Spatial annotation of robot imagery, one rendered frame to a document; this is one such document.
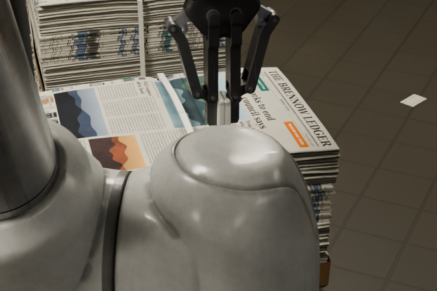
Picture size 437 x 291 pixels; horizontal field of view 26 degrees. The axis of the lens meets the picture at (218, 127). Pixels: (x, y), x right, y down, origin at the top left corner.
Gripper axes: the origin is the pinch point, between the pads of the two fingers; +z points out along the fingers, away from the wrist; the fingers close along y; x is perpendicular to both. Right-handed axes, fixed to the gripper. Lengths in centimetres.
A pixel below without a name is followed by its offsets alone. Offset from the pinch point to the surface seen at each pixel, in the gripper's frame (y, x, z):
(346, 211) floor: -75, -143, 117
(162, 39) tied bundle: -5, -69, 19
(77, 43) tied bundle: 11, -69, 18
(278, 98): -14.2, -24.2, 10.4
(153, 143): 5.9, -14.8, 10.2
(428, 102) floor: -132, -208, 117
